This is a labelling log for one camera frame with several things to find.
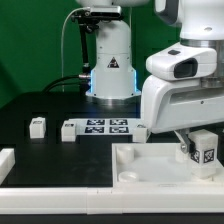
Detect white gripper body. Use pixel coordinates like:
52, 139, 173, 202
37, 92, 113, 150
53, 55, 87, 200
141, 75, 224, 133

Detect black camera on stand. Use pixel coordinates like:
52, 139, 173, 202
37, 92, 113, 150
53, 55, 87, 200
71, 6, 123, 74

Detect white front fence rail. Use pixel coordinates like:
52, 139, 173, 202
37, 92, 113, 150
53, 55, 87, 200
0, 186, 224, 215

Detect grey cable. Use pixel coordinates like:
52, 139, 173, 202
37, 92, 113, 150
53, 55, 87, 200
60, 7, 90, 93

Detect white left fence piece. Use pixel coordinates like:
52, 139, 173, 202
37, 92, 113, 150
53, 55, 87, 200
0, 148, 15, 185

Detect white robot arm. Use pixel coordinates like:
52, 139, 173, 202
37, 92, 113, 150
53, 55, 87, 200
77, 0, 224, 133

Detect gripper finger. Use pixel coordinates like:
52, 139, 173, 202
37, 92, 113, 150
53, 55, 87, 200
175, 129, 190, 154

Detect black cables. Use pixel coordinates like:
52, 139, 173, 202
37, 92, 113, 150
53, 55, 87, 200
42, 74, 92, 93

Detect white square table top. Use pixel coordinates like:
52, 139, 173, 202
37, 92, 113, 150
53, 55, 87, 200
112, 143, 224, 188

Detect tag base plate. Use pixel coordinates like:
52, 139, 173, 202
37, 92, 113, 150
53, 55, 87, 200
69, 118, 140, 135

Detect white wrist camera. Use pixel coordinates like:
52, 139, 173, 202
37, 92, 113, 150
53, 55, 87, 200
146, 43, 217, 81

